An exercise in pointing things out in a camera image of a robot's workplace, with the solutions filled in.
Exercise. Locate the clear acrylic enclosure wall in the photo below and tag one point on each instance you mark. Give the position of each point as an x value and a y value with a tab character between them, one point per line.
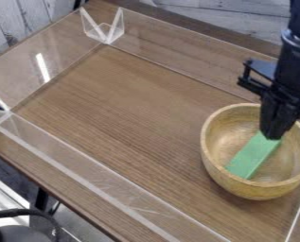
106	94

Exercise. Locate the brown wooden bowl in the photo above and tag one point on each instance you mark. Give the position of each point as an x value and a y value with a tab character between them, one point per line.
225	132

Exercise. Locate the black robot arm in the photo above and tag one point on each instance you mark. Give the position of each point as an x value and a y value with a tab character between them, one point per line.
274	81

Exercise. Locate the green rectangular block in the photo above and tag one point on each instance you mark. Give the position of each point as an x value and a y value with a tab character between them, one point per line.
252	155

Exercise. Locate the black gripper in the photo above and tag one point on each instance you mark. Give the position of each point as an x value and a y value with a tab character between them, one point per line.
273	80

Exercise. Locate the black table leg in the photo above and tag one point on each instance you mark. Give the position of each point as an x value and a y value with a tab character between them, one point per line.
40	200

